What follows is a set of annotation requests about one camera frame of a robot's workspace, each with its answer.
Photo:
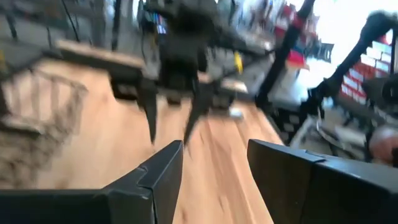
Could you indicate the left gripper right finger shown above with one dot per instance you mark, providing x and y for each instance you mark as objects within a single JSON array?
[{"x": 295, "y": 186}]

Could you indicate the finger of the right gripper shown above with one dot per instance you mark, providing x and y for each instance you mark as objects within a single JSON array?
[
  {"x": 150, "y": 105},
  {"x": 200, "y": 104}
]

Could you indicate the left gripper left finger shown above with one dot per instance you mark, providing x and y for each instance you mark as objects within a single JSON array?
[{"x": 155, "y": 193}]

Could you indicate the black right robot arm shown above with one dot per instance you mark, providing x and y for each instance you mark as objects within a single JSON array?
[{"x": 186, "y": 15}]

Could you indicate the white tape roll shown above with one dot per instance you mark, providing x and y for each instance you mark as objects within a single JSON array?
[{"x": 236, "y": 112}]

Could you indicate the light wood desk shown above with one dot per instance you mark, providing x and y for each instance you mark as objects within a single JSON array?
[{"x": 99, "y": 56}]

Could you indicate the person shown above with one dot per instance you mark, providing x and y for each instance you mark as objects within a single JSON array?
[{"x": 384, "y": 146}]

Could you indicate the shelf with red boxes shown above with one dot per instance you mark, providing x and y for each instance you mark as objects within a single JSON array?
[{"x": 357, "y": 77}]

